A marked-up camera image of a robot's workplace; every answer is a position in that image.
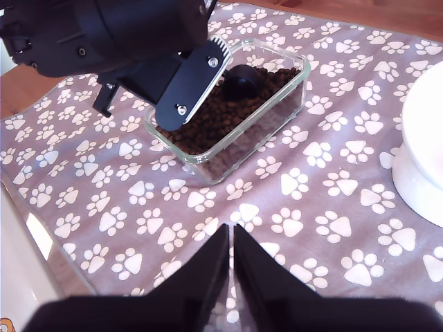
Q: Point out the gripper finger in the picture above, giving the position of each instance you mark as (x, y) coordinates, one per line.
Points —
(270, 283)
(200, 276)

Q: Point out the black measuring scoop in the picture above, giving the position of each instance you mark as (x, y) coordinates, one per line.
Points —
(240, 83)

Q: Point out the white tilted cat bowl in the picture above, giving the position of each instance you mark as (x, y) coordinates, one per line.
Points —
(422, 138)

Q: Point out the purple paw print cloth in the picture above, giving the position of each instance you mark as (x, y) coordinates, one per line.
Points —
(277, 173)

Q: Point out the glass container of kibble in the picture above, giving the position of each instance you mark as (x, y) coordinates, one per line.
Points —
(242, 114)

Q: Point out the white stand platform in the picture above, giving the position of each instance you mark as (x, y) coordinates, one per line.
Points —
(20, 276)

